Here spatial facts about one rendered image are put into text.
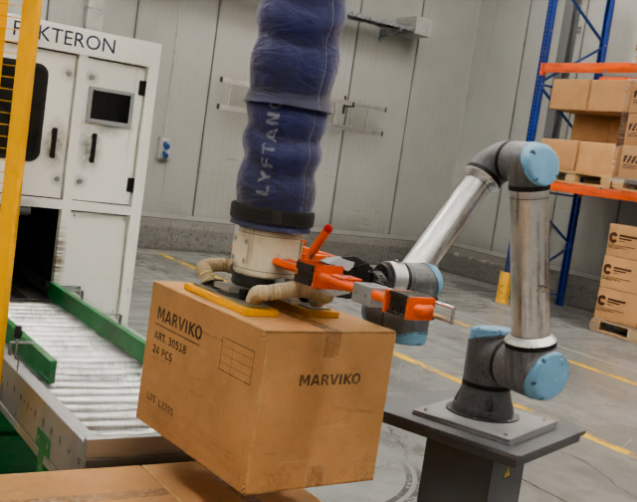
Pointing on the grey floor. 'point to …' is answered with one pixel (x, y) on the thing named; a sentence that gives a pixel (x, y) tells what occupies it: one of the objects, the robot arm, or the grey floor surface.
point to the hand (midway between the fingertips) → (323, 276)
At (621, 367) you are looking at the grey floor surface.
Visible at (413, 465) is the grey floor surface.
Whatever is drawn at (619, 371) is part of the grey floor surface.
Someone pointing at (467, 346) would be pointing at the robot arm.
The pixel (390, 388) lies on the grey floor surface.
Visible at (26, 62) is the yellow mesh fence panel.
